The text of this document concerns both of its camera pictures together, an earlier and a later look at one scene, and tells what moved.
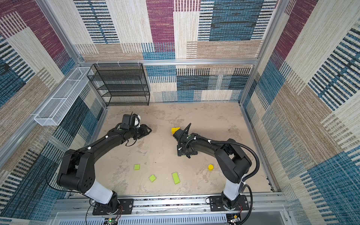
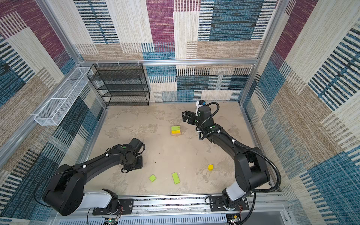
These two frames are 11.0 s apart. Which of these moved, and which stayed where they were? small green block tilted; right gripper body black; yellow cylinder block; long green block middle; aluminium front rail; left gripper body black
Moved: right gripper body black; left gripper body black
Stayed: yellow cylinder block; aluminium front rail; small green block tilted; long green block middle
